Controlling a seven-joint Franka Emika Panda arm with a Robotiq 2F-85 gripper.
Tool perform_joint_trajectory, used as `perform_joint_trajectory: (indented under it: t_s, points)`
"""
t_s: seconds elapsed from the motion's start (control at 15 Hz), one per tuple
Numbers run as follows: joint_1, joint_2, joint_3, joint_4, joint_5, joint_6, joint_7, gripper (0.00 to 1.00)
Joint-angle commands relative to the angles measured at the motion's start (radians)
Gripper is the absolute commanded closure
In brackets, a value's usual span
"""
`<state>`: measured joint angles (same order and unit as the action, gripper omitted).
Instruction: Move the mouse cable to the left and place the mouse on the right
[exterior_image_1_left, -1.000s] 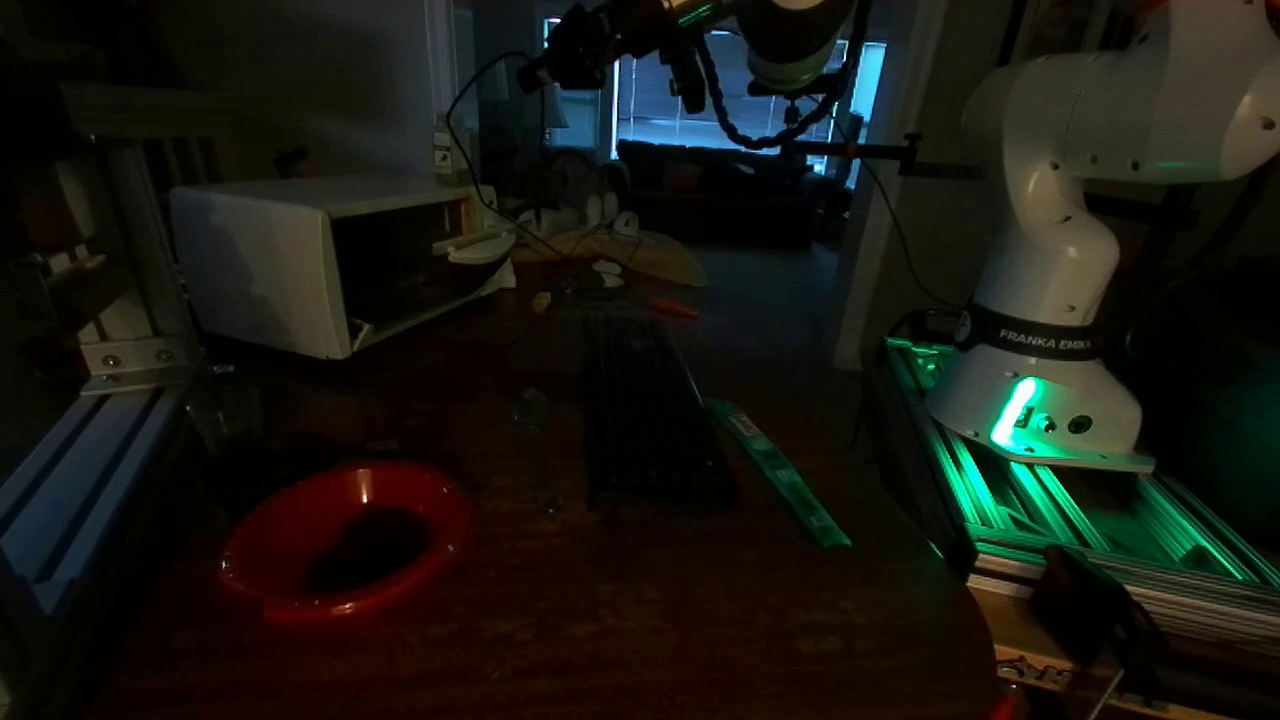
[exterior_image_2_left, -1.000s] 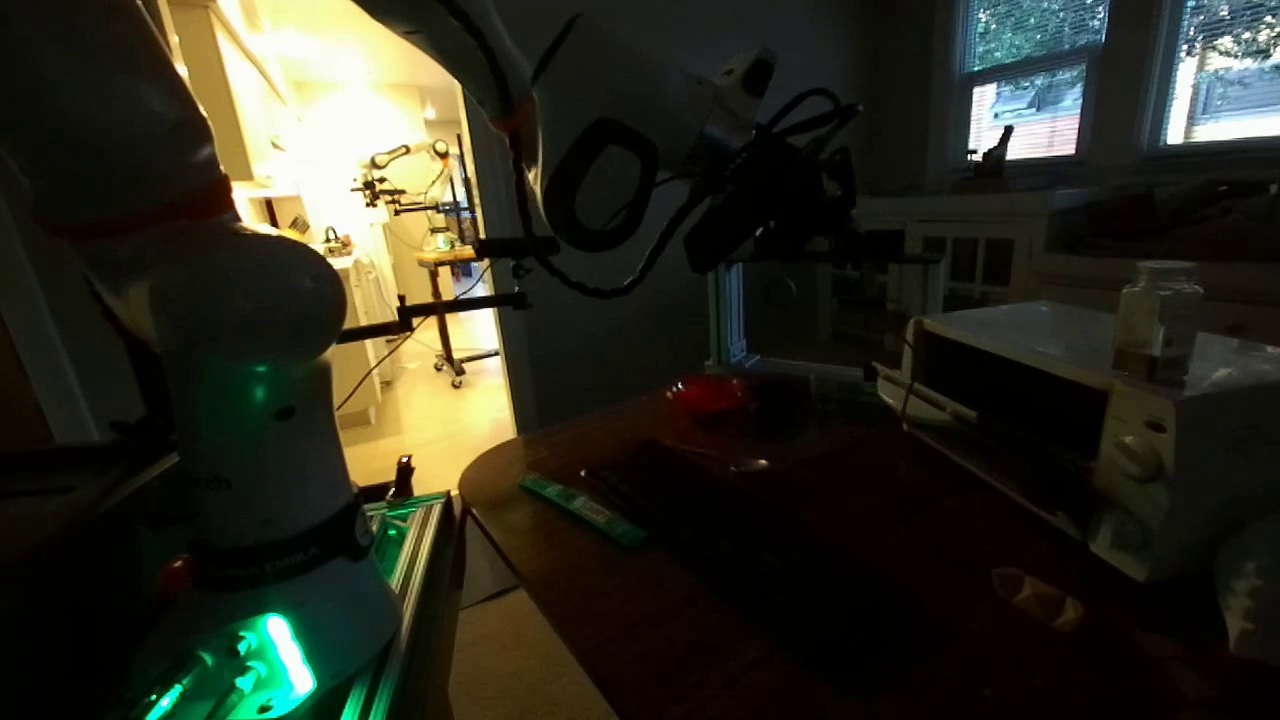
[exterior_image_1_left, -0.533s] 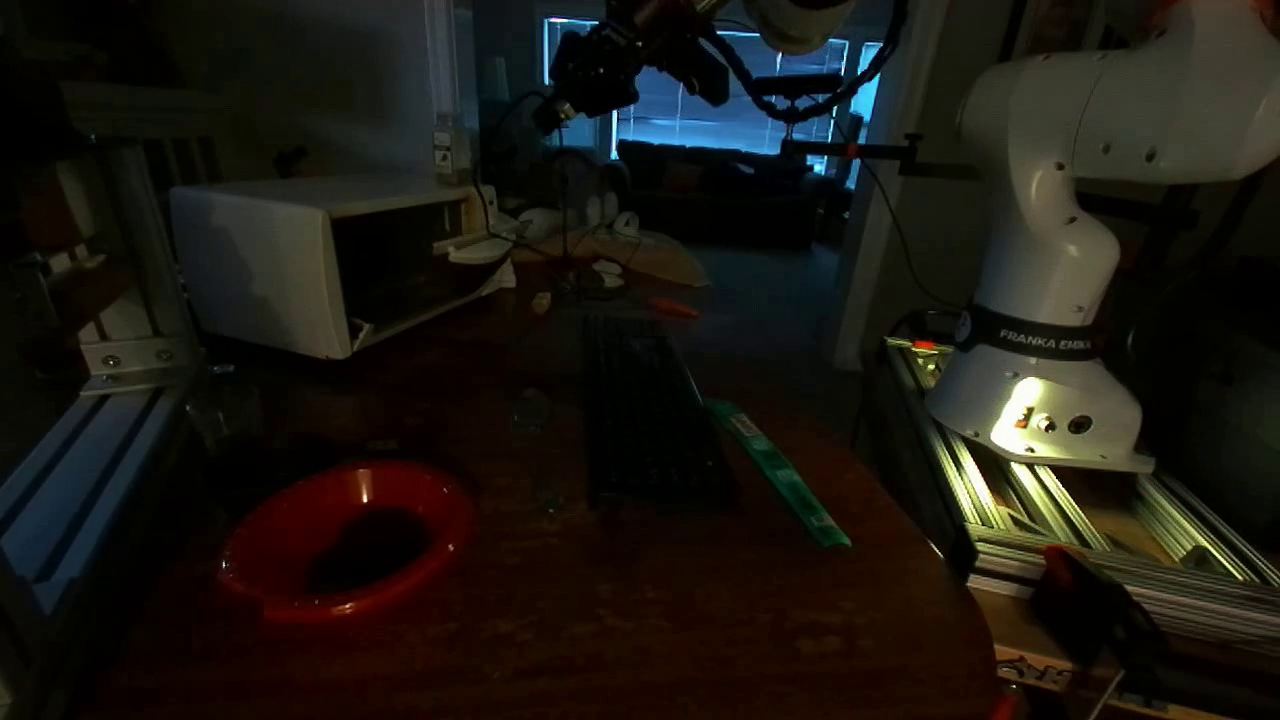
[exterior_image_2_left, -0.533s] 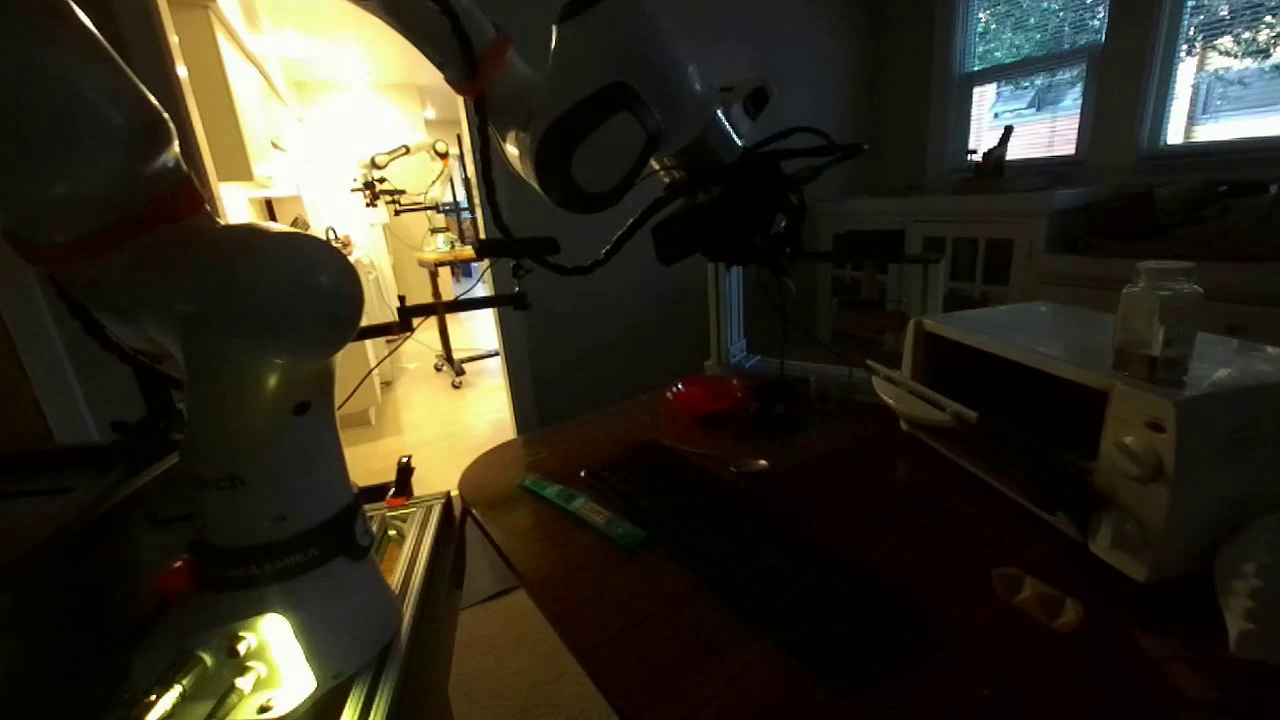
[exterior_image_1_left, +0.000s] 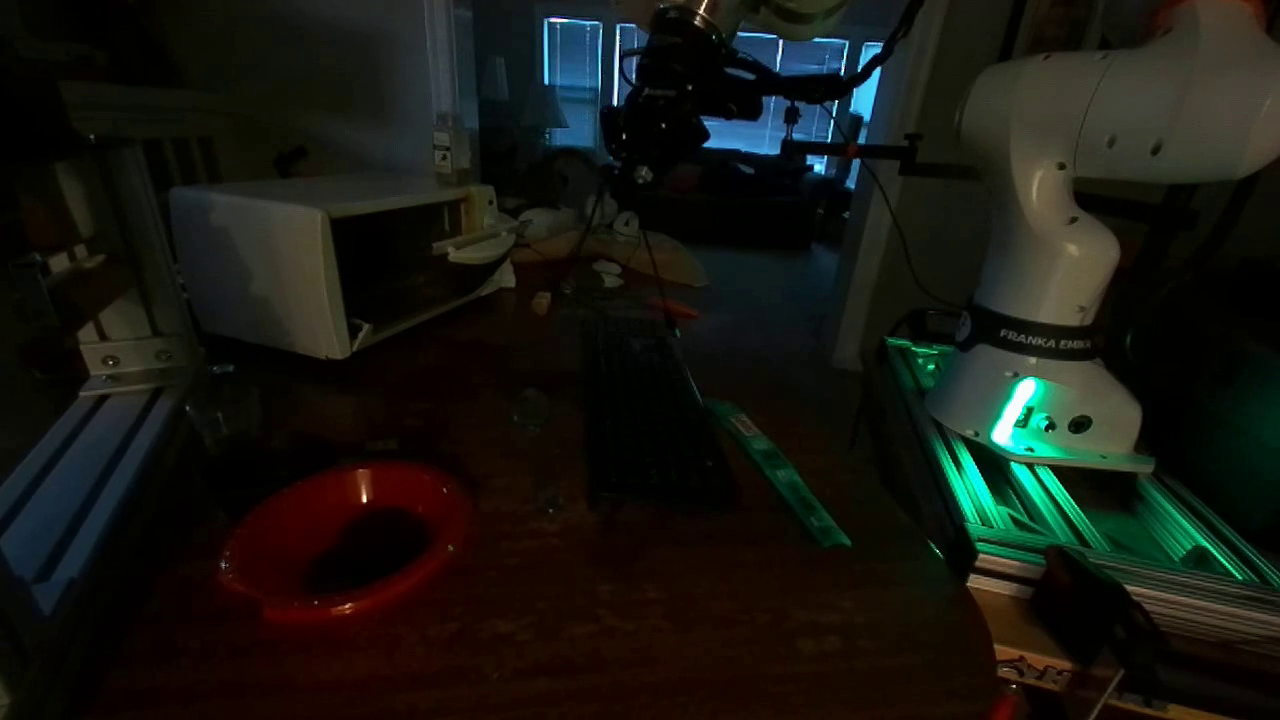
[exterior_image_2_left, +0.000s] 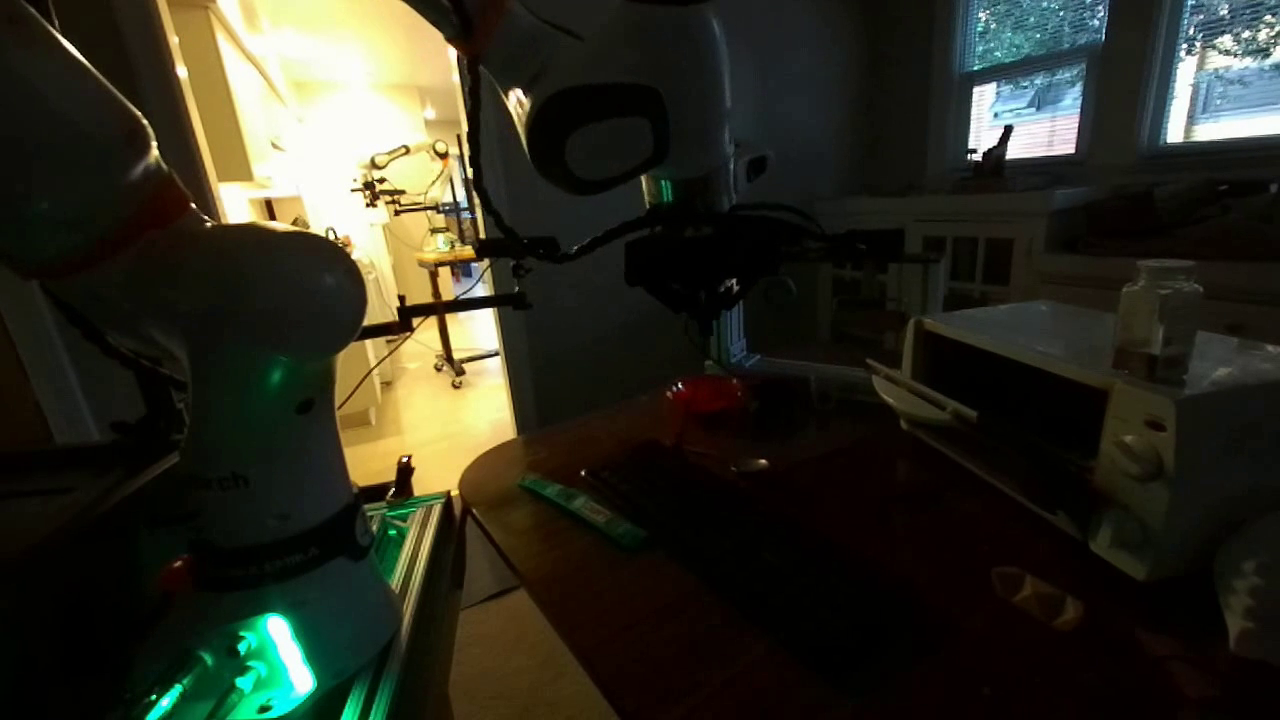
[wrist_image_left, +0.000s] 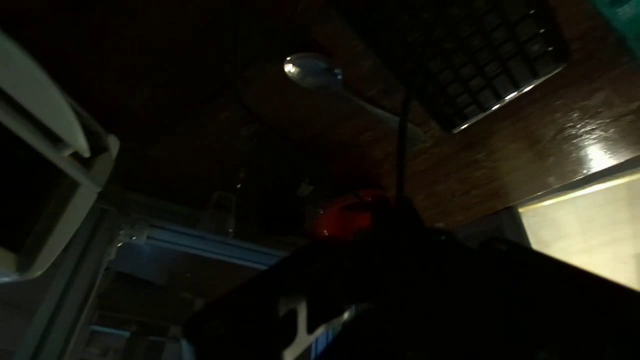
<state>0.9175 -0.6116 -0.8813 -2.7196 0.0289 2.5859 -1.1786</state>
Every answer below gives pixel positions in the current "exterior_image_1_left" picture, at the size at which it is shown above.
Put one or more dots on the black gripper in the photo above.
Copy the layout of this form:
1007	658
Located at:
666	104

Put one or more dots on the large multi-pane window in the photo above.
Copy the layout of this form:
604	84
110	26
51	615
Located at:
574	66

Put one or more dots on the green flat ruler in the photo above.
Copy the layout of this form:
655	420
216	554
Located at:
781	474

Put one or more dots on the beige paper bag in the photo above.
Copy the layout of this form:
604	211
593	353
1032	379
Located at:
679	262

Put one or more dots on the white microwave oven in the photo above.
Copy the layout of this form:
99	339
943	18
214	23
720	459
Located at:
253	262

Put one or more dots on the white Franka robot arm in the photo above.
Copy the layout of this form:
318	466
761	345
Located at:
1065	240

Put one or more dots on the red plastic bowl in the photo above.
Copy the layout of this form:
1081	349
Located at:
282	520

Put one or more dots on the white oval object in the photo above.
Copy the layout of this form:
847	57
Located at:
476	244

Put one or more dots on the black computer keyboard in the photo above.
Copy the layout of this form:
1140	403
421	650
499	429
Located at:
655	425

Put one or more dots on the black tripod stand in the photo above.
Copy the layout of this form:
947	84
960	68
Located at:
880	150

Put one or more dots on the aluminium robot base platform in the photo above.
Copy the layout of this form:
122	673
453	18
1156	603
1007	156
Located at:
1065	520

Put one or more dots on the black clamp block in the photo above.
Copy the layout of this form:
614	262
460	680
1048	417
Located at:
1087	604

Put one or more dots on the clear glass jar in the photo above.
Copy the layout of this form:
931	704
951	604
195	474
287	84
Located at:
450	153

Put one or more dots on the white round object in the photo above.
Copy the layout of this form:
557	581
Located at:
616	225

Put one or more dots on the red marker pen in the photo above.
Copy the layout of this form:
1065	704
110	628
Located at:
679	308

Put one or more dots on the small white card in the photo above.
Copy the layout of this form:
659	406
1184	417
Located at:
604	275

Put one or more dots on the aluminium extrusion frame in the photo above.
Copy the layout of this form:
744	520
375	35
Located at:
81	466

